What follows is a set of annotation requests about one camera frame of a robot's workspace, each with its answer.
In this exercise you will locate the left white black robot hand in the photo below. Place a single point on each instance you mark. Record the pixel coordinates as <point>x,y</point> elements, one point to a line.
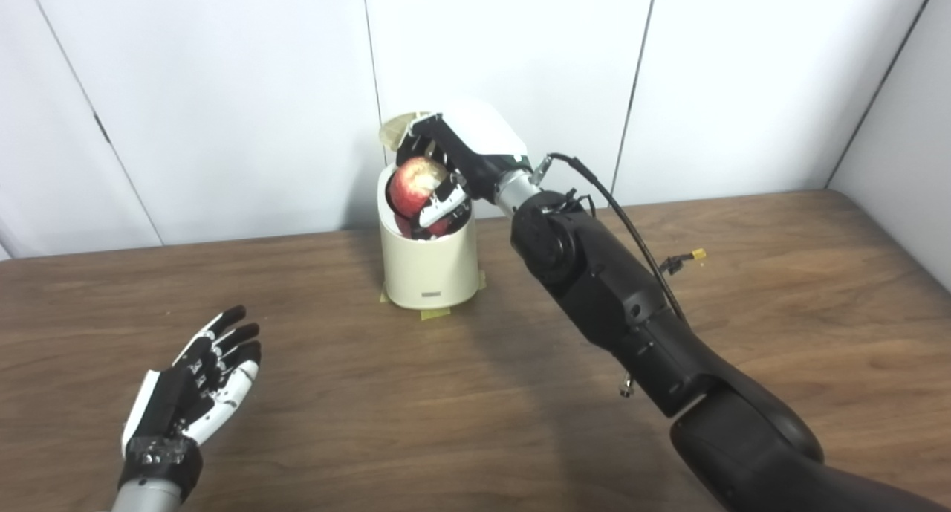
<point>171,408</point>

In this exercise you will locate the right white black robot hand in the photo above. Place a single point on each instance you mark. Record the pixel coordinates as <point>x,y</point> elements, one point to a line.
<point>487,137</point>

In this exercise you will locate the red apple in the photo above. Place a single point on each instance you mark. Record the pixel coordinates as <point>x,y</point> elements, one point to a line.
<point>412,185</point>

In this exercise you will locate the round cream bin lid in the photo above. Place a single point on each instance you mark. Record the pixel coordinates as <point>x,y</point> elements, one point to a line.
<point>394,131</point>

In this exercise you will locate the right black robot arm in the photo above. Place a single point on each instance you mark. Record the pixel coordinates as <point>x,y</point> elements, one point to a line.
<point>609,289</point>

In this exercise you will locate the cream-colored bin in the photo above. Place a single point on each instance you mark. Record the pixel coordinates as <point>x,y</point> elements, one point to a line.
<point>431,267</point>

